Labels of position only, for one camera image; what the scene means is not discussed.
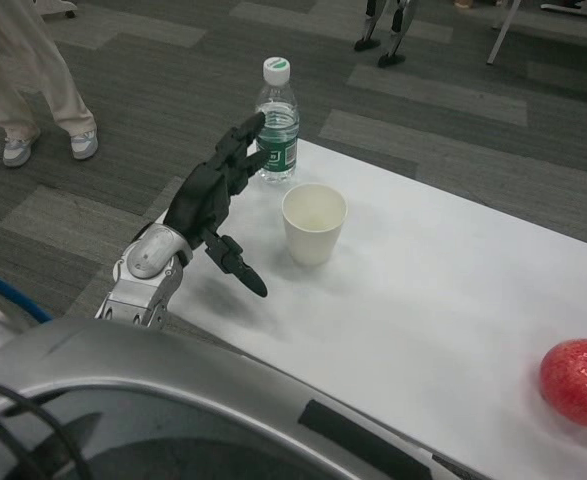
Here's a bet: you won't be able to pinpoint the clear plastic water bottle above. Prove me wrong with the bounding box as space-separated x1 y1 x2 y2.
253 56 301 186

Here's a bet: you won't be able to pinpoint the white metal frame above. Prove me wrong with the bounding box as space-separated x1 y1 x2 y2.
485 0 587 67

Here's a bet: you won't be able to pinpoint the person in beige trousers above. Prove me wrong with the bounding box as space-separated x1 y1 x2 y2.
0 0 100 169

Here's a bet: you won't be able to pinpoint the white paper cup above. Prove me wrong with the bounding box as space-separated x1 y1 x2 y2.
281 182 349 267

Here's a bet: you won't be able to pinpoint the humanoid robot legs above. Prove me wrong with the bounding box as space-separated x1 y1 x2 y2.
353 0 415 69

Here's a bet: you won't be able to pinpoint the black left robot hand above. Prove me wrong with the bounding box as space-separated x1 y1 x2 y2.
164 112 270 299

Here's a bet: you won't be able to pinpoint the blue cable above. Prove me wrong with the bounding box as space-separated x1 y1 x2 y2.
0 264 54 324

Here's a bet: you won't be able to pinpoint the red apple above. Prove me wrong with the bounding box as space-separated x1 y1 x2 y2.
539 338 587 429

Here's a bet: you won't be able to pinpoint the silver robot chest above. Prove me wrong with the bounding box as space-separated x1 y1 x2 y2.
0 279 457 480

